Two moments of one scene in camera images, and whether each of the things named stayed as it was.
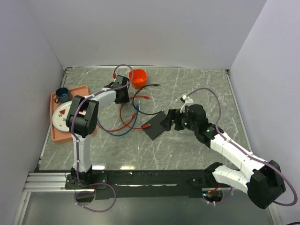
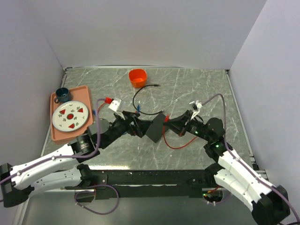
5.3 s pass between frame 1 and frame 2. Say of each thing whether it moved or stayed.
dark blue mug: stayed
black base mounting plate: stayed
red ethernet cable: moved
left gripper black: moved
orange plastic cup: stayed
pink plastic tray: stayed
